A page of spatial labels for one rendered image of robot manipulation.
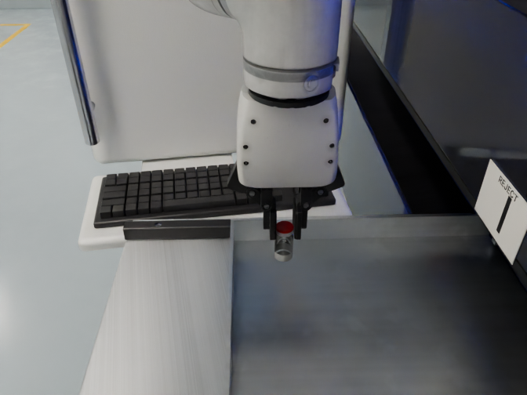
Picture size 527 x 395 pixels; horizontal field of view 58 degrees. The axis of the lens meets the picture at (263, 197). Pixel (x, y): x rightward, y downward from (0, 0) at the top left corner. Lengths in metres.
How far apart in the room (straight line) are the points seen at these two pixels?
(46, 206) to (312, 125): 2.02
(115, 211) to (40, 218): 1.53
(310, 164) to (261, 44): 0.13
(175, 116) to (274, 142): 0.49
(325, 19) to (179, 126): 0.57
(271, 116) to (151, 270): 0.26
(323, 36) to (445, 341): 0.33
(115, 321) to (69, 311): 1.29
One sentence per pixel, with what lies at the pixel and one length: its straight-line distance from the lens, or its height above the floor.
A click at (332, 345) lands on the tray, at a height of 0.88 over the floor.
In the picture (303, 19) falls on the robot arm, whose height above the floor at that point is 1.19.
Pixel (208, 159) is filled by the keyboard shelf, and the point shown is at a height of 0.80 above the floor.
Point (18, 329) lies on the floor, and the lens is 1.85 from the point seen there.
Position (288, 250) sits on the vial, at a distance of 0.55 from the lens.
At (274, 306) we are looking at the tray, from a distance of 0.54.
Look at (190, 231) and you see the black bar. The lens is 0.63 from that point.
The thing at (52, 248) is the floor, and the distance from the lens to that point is 2.12.
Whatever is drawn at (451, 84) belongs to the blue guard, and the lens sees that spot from 0.61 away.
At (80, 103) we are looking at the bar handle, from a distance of 0.85.
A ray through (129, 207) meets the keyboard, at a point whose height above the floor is 0.83.
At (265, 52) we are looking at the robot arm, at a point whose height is 1.16.
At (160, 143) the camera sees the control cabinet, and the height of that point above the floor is 0.84.
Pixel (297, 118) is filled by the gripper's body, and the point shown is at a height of 1.09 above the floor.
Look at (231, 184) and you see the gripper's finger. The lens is 0.50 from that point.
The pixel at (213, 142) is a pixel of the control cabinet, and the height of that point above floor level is 0.84.
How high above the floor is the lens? 1.29
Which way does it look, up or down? 35 degrees down
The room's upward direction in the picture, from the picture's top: straight up
